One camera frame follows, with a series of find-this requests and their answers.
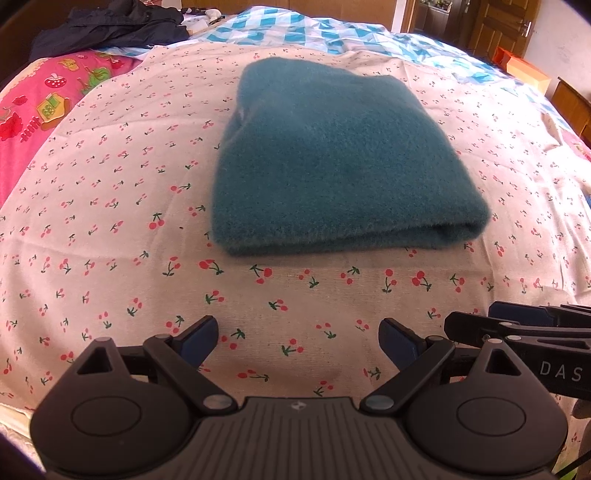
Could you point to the pink printed blanket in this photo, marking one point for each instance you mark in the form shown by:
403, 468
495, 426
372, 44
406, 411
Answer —
41, 106

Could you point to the wooden bedside shelf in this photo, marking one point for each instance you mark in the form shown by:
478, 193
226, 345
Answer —
572, 110

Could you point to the teal fuzzy sweater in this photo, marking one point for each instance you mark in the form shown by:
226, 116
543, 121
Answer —
341, 161

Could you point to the dark wooden headboard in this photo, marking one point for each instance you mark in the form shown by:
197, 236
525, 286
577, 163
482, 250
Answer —
23, 32

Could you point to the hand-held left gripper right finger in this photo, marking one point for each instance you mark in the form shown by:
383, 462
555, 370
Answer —
397, 344

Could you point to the white patterned cloth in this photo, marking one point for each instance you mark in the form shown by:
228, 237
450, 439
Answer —
203, 18

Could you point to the wooden door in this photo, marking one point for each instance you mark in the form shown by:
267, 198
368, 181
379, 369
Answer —
501, 25

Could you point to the orange box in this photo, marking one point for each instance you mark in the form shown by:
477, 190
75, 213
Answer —
524, 69

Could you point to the blue white checked blanket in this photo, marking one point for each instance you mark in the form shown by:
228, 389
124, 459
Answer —
323, 30

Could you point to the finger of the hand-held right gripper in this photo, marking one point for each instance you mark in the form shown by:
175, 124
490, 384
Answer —
480, 325
521, 313

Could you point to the cherry print bed sheet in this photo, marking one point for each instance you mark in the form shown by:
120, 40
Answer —
138, 207

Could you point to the dark navy jacket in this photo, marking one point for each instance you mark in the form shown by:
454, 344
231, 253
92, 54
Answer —
115, 25

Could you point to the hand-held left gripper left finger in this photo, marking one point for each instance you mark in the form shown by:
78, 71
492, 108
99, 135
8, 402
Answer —
201, 339

